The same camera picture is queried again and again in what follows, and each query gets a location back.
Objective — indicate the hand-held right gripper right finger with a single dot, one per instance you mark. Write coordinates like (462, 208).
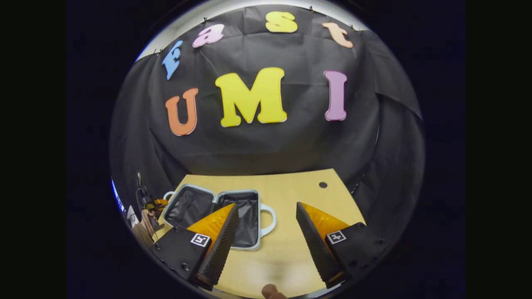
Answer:
(316, 245)

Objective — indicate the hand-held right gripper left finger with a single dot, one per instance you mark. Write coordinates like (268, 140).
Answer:
(216, 253)

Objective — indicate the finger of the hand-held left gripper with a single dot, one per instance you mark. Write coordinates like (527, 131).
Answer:
(160, 203)

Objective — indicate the light blue suitcase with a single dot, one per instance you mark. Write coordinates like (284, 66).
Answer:
(247, 224)

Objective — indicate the dark upright stand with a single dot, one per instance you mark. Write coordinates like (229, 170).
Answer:
(140, 189)

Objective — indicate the black table grommet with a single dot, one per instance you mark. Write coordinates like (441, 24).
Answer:
(323, 185)

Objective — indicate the black backdrop cloth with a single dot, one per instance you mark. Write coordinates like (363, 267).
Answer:
(270, 149)

